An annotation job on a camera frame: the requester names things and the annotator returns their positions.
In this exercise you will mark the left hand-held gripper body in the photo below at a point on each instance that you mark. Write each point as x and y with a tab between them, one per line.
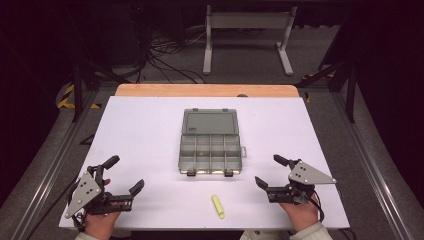
87	191

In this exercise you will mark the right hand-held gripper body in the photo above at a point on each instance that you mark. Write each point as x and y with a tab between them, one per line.
308	176

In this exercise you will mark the person's left hand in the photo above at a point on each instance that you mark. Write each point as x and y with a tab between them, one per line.
100	225

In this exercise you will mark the person's right hand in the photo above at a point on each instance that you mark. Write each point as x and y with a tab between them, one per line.
301	215

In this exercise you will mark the white table mat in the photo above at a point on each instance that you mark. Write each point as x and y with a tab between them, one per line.
146	133

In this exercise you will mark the yellow-green marker pen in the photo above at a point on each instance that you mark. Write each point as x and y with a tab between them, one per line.
218	206

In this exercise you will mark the grey plastic compartment box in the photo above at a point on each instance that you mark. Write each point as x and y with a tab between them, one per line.
210	146

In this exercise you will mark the yellow black hazard tape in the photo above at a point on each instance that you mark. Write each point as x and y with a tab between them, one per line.
68	98

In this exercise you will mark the black tripod stand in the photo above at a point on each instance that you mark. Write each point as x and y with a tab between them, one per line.
346	76
81	76

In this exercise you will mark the wooden table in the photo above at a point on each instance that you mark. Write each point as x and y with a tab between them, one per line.
206	90

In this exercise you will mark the white metal stand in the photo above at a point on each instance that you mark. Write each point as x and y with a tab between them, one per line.
248	20

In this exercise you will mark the aluminium floor rail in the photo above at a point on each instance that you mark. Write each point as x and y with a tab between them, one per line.
50	166
370	166

